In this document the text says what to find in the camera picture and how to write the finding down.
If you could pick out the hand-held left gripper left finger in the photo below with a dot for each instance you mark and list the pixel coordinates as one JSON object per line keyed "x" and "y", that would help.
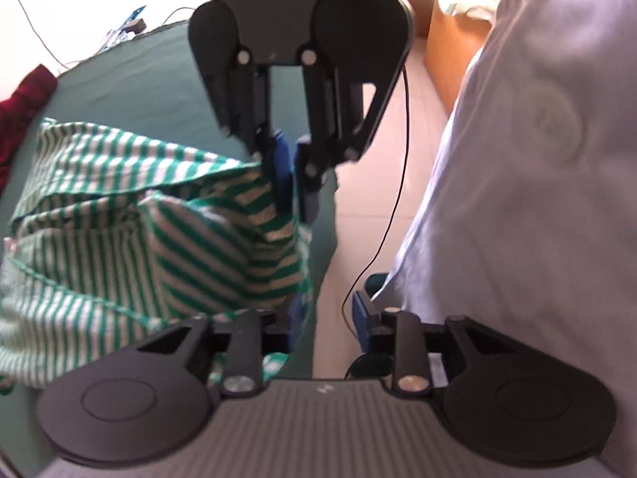
{"x": 273, "y": 333}

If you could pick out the green white striped garment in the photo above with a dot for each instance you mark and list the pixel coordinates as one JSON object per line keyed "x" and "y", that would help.
{"x": 124, "y": 239}

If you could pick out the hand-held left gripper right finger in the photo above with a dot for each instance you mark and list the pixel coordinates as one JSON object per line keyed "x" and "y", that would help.
{"x": 361, "y": 316}

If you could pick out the dark red sweater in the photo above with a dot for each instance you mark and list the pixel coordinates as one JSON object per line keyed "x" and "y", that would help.
{"x": 20, "y": 119}

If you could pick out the person's white coat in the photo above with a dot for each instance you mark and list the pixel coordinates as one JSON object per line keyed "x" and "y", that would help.
{"x": 522, "y": 159}

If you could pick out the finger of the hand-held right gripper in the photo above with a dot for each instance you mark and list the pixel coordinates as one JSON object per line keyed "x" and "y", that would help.
{"x": 306, "y": 194}
{"x": 281, "y": 169}

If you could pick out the orange wooden furniture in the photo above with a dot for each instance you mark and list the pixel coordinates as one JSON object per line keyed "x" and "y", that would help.
{"x": 448, "y": 69}

